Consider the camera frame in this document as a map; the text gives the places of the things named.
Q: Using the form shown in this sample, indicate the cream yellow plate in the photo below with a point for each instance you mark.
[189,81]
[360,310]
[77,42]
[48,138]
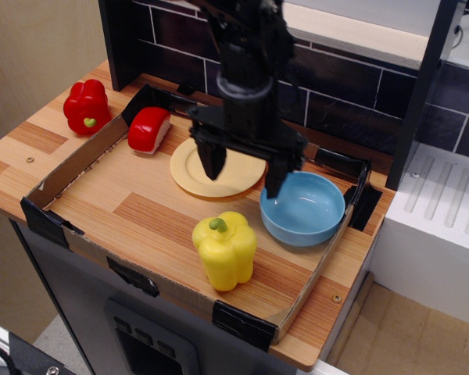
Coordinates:
[240,172]

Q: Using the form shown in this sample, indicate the light blue bowl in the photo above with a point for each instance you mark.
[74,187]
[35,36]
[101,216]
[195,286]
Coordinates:
[307,210]

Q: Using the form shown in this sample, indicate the red and white toy sushi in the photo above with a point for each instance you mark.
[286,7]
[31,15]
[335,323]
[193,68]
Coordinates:
[148,129]

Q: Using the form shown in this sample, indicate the dark grey shelf post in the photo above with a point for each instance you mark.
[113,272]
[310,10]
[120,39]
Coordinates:
[439,46]

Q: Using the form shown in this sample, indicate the yellow toy bell pepper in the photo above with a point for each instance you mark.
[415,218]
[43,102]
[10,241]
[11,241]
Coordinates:
[226,245]

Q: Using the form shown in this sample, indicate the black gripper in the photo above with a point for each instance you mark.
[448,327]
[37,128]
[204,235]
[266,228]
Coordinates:
[247,122]

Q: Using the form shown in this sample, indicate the cardboard fence with black tape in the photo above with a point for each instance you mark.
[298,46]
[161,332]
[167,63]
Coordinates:
[127,213]

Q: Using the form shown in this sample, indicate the white toy sink drainboard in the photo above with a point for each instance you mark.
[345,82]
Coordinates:
[422,251]

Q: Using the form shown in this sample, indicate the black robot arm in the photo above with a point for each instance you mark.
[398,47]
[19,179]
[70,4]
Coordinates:
[254,45]

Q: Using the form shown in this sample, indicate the red toy bell pepper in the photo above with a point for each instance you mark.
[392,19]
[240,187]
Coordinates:
[86,107]

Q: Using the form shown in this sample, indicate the grey oven control panel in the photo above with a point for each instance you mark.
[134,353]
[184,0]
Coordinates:
[147,347]

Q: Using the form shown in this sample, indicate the black side panel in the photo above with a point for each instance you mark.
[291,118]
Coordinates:
[125,24]

